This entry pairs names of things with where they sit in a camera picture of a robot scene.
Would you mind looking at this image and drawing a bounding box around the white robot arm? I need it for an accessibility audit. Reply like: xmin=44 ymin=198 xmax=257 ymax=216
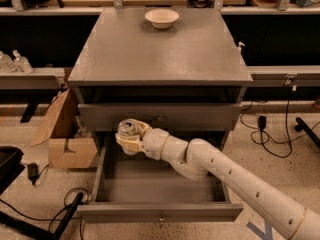
xmin=115 ymin=119 xmax=320 ymax=240

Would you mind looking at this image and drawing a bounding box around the clear sanitizer bottle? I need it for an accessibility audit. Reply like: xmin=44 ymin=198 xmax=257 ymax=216
xmin=13 ymin=50 xmax=33 ymax=74
xmin=0 ymin=51 xmax=16 ymax=72

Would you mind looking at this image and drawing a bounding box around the black chair base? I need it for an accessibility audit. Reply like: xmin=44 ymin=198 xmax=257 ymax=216
xmin=0 ymin=146 xmax=85 ymax=240

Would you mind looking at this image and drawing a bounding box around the small white pump bottle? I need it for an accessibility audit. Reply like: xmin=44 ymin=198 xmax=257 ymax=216
xmin=237 ymin=42 xmax=245 ymax=55

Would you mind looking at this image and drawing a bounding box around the black power adapter left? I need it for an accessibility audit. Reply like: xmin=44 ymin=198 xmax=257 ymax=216
xmin=27 ymin=163 xmax=38 ymax=184

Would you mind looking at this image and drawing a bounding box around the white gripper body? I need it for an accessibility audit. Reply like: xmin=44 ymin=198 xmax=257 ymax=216
xmin=142 ymin=128 xmax=169 ymax=160

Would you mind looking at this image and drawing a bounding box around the white ceramic bowl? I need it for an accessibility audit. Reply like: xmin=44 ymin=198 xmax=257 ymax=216
xmin=145 ymin=9 xmax=179 ymax=29

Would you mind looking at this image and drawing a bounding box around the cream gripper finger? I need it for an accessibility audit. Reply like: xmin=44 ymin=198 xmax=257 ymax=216
xmin=115 ymin=133 xmax=142 ymax=153
xmin=129 ymin=119 xmax=152 ymax=135

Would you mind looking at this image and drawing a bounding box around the clear sanitizer bottle left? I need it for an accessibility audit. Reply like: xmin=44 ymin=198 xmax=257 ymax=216
xmin=0 ymin=51 xmax=16 ymax=72

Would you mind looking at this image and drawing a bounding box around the black power adapter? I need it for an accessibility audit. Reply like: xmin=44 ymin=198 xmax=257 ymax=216
xmin=27 ymin=163 xmax=38 ymax=184
xmin=258 ymin=116 xmax=266 ymax=130

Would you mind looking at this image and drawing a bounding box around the black power adapter right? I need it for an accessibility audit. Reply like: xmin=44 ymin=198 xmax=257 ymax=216
xmin=258 ymin=116 xmax=266 ymax=130

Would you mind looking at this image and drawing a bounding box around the closed grey upper drawer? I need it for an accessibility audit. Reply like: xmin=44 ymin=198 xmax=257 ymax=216
xmin=78 ymin=103 xmax=241 ymax=131

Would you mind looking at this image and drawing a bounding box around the brown cardboard box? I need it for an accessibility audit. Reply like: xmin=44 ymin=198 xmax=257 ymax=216
xmin=30 ymin=89 xmax=98 ymax=169

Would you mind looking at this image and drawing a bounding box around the silver 7up soda can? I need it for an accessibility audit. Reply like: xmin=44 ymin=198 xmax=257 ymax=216
xmin=117 ymin=119 xmax=136 ymax=155

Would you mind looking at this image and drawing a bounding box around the clear sanitizer bottle right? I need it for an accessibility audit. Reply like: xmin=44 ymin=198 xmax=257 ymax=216
xmin=13 ymin=50 xmax=33 ymax=74

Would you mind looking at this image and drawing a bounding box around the open grey lower drawer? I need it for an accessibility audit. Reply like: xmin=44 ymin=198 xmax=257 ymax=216
xmin=78 ymin=132 xmax=243 ymax=223

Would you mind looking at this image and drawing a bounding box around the grey wooden drawer cabinet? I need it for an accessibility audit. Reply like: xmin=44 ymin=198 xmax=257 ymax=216
xmin=67 ymin=7 xmax=254 ymax=224

